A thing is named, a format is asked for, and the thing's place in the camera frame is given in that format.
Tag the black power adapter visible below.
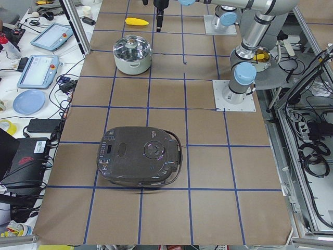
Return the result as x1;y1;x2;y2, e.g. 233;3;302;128
27;119;60;133

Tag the blue teach pendant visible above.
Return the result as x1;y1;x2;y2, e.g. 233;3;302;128
17;55;59;89
30;23;73;51

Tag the blue teach pendant upper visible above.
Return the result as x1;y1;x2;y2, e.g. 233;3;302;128
30;23;73;51

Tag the yellow tape roll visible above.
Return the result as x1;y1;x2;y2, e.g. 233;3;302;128
0;119;17;135

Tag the aluminium frame post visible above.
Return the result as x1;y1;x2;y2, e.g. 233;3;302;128
59;0;91;55

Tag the yellow corn cob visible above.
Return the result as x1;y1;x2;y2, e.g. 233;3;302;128
125;17;149;26

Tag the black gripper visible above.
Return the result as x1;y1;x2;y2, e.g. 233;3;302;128
153;0;169;33

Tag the black computer box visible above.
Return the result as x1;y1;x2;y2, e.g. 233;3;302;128
1;137;50;185

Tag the black cable bundle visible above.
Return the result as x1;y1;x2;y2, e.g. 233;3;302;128
285;95;333;183

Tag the white pot with steel rim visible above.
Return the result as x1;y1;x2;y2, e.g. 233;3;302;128
113;35;152;75

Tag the black rice cooker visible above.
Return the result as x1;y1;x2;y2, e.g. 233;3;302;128
97;126;183;188

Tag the light blue plate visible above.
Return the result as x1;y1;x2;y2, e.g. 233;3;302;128
12;90;45;115

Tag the glass pot lid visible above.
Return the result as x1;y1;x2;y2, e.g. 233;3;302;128
113;35;152;61

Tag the white pot with corn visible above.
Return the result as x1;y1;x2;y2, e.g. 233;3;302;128
251;47;272;72

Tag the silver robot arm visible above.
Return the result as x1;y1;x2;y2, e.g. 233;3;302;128
201;1;299;96
212;5;237;29

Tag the blue teach pendant lower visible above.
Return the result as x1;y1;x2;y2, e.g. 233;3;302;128
17;55;59;89

